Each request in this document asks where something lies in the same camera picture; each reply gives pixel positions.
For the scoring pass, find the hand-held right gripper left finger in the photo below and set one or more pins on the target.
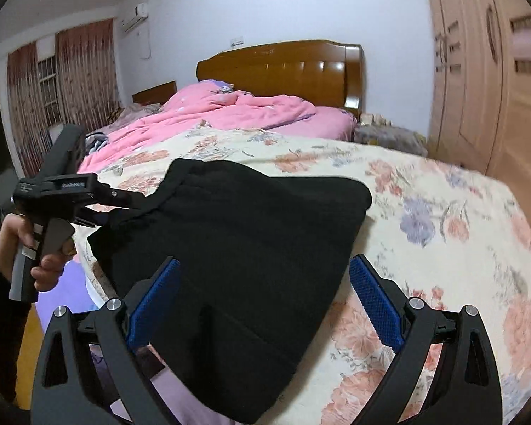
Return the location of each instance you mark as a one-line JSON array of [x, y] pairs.
[[155, 305]]

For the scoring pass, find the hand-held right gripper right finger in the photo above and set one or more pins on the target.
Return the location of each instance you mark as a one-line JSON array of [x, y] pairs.
[[376, 301]]

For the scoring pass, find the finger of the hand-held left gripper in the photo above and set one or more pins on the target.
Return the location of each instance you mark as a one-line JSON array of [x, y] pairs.
[[101, 218], [128, 198]]

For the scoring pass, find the black pants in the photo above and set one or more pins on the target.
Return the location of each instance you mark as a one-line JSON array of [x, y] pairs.
[[248, 239]]

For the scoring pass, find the person's left forearm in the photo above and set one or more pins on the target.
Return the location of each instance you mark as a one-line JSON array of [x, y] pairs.
[[0, 327]]

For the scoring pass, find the person's left hand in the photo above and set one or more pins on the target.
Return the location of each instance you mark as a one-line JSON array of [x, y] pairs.
[[6, 243]]

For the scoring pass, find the striped cloth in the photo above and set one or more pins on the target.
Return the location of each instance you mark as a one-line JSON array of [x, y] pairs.
[[97, 141]]

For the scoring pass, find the purple bed sheet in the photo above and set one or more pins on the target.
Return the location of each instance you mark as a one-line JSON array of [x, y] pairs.
[[71, 287]]

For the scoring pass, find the grey floral blanket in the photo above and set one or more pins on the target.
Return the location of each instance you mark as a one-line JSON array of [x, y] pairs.
[[132, 113]]

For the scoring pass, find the lilac cloth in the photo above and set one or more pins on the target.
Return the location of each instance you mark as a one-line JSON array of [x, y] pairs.
[[172, 389]]

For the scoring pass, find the brown patterned curtain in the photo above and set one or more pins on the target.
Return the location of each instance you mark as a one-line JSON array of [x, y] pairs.
[[24, 110], [86, 71]]

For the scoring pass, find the cream floral blanket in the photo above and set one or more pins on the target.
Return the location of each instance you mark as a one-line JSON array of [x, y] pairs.
[[425, 212]]

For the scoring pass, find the barred window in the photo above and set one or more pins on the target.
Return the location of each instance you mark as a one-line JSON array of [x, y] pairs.
[[48, 88]]

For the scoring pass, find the wooden nightstand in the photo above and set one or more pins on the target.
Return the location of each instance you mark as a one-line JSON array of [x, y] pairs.
[[155, 93]]

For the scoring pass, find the pink quilt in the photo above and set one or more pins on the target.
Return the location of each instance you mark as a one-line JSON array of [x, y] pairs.
[[212, 115]]

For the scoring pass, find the purple floral pillow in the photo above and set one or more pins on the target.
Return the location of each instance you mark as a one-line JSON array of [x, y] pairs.
[[217, 86]]

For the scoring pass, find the grey floral pillow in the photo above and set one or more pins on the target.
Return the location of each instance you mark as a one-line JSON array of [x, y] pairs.
[[389, 139]]

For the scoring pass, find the white air conditioner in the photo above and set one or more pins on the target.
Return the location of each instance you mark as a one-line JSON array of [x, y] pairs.
[[135, 17]]

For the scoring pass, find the wooden headboard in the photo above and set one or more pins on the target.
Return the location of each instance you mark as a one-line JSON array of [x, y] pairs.
[[283, 66]]

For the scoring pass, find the light wooden wardrobe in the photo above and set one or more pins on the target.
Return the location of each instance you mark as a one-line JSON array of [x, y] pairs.
[[469, 75]]

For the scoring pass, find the white wall socket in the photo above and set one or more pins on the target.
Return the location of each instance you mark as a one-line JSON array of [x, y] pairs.
[[237, 40]]

